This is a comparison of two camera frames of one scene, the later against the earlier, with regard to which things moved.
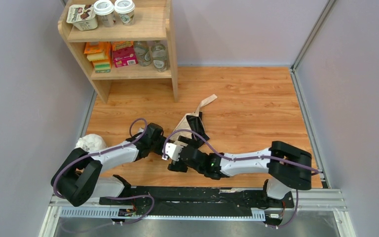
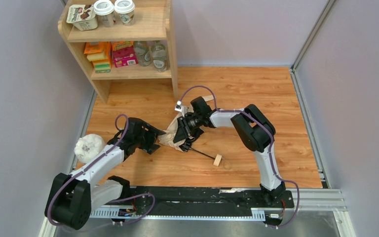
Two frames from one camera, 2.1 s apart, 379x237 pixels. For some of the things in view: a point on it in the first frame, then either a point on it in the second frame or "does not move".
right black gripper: (187, 151) -> (185, 130)
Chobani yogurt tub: (83, 16) does not move
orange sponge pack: (100, 53) does not move
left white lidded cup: (104, 9) does not move
